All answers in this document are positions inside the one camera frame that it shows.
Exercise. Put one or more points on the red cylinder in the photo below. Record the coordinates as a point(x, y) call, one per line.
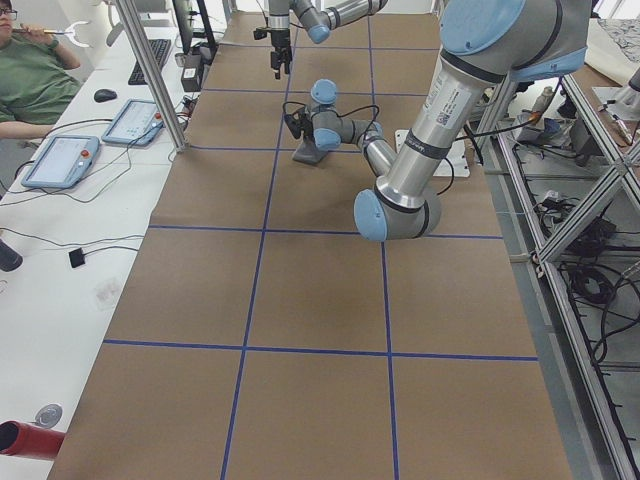
point(30, 441)

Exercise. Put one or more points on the aluminium frame rack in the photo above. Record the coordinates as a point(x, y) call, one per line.
point(568, 198)

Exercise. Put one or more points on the blue teach pendant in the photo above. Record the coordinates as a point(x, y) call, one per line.
point(136, 124)
point(63, 162)

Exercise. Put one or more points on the black computer mouse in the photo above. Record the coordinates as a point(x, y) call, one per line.
point(104, 95)

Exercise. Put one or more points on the small black square device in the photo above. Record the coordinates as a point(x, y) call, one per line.
point(77, 257)

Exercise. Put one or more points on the black power adapter box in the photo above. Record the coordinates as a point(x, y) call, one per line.
point(192, 73)

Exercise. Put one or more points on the aluminium frame post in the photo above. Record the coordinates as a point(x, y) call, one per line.
point(140, 45)

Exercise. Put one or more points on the far blue teach pendant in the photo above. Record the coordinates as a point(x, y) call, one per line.
point(136, 124)

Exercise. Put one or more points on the near blue teach pendant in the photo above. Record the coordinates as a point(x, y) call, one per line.
point(63, 162)

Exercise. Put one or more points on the round metal desk grommet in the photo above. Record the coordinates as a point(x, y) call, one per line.
point(49, 416)

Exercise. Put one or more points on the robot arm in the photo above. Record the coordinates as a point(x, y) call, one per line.
point(318, 23)
point(483, 42)

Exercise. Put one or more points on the pink and grey towel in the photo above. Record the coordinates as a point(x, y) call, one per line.
point(308, 153)

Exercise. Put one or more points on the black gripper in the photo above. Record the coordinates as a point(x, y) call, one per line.
point(279, 41)
point(309, 138)

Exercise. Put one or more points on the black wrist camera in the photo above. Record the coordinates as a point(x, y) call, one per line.
point(261, 33)

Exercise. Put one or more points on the person in green shirt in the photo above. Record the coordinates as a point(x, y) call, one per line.
point(36, 87)

